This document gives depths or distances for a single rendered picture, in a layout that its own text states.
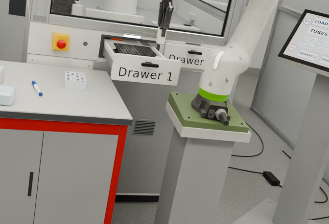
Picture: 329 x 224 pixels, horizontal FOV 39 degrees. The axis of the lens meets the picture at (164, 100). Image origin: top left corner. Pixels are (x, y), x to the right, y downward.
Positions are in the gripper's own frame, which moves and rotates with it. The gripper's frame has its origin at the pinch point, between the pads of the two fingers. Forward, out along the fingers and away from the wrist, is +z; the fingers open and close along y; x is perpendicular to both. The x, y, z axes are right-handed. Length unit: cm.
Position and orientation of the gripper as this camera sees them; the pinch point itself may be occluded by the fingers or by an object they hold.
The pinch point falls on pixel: (161, 35)
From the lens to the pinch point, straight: 203.7
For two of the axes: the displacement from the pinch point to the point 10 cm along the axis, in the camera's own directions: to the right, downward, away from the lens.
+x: 9.4, 0.7, 3.2
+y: 2.8, 3.4, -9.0
